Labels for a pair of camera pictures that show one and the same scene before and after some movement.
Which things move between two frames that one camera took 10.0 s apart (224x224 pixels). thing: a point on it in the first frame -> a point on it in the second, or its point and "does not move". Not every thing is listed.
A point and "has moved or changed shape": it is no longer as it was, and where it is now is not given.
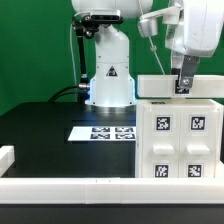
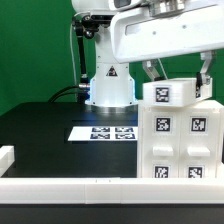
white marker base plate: [103, 133] does not move
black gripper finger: [189, 69] -> [150, 68]
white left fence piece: [7, 158] does not move
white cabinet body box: [179, 139] does not move
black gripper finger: [177, 62] -> [201, 77]
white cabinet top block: [204, 86] has moved or changed shape
